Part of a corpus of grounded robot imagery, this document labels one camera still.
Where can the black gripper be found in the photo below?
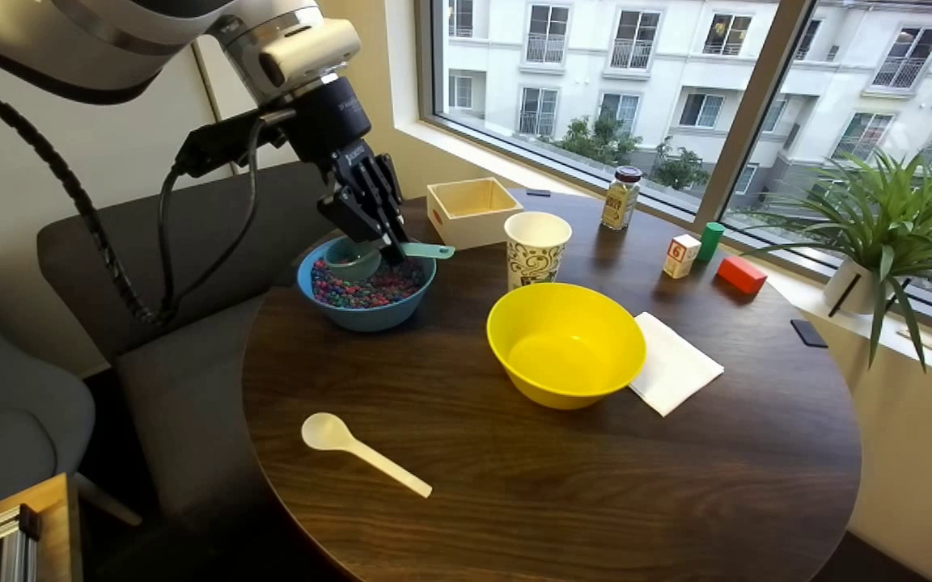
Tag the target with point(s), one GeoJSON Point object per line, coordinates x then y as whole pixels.
{"type": "Point", "coordinates": [329, 125]}

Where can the teal blue measuring spoon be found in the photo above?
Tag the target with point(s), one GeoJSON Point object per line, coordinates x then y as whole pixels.
{"type": "Point", "coordinates": [429, 250]}

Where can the blue bowl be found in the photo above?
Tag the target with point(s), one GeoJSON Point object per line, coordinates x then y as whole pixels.
{"type": "Point", "coordinates": [364, 314]}

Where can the white plastic spoon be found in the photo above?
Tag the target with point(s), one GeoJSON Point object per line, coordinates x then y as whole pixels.
{"type": "Point", "coordinates": [325, 431]}

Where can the yellow bowl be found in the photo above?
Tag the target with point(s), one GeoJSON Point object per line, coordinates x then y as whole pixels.
{"type": "Point", "coordinates": [565, 357]}

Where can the colourful beads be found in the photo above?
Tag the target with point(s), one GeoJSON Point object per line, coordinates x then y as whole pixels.
{"type": "Point", "coordinates": [378, 293]}

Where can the white wooden box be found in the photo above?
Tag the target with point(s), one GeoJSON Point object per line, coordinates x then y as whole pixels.
{"type": "Point", "coordinates": [467, 226]}

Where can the patterned white paper cup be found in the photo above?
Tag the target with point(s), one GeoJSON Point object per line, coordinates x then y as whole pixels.
{"type": "Point", "coordinates": [535, 253]}

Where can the spice jar with black lid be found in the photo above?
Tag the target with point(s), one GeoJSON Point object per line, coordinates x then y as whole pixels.
{"type": "Point", "coordinates": [619, 202]}

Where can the dark grey sofa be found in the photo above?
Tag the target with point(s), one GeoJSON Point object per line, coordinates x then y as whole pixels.
{"type": "Point", "coordinates": [163, 409]}

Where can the small white block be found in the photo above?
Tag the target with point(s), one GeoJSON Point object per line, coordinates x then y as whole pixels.
{"type": "Point", "coordinates": [679, 255]}

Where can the green block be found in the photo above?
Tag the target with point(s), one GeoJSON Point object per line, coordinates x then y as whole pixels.
{"type": "Point", "coordinates": [709, 239]}

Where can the white paper napkin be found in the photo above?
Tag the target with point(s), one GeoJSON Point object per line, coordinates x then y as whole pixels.
{"type": "Point", "coordinates": [677, 374]}

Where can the red block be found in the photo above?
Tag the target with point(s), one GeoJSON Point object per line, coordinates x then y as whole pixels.
{"type": "Point", "coordinates": [742, 274]}

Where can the grey armchair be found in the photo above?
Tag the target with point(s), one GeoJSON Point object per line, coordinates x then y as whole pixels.
{"type": "Point", "coordinates": [15, 431]}

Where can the wood and aluminium robot cart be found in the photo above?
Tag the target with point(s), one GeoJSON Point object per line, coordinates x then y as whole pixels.
{"type": "Point", "coordinates": [48, 518]}

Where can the green potted plant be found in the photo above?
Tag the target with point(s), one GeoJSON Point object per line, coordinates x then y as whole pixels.
{"type": "Point", "coordinates": [854, 288]}

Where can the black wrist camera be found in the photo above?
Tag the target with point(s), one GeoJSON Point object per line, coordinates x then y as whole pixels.
{"type": "Point", "coordinates": [219, 141]}

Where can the grey window frame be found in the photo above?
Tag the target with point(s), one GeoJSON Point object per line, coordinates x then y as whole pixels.
{"type": "Point", "coordinates": [750, 108]}

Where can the black table edge bracket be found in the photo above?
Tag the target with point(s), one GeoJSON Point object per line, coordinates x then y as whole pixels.
{"type": "Point", "coordinates": [807, 330]}

